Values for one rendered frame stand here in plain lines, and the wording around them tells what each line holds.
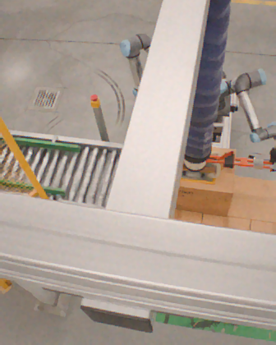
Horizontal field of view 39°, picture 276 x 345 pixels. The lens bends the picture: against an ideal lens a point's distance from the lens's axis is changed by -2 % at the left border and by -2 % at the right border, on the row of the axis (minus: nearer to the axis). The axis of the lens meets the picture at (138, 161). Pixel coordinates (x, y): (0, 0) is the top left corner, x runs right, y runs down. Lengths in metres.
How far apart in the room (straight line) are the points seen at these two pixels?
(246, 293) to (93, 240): 0.17
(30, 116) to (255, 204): 2.85
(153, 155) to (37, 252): 0.30
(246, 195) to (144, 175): 2.88
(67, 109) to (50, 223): 4.43
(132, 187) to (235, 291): 0.29
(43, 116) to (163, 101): 4.19
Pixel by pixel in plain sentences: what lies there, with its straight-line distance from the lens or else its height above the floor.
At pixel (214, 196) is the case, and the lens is 3.11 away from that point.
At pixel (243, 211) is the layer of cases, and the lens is 3.43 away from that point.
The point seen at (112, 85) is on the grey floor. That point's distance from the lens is 5.00.
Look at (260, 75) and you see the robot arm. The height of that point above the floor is 1.59.
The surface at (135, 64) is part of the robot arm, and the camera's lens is 3.07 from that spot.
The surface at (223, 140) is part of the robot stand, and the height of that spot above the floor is 0.22.
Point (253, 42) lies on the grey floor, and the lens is 5.57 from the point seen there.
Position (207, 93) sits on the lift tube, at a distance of 2.30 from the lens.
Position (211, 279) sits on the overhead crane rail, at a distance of 0.42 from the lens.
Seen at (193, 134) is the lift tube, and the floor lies 1.50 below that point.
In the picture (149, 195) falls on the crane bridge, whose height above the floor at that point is 3.05.
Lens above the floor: 3.61
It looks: 57 degrees down
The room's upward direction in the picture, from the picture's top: 9 degrees counter-clockwise
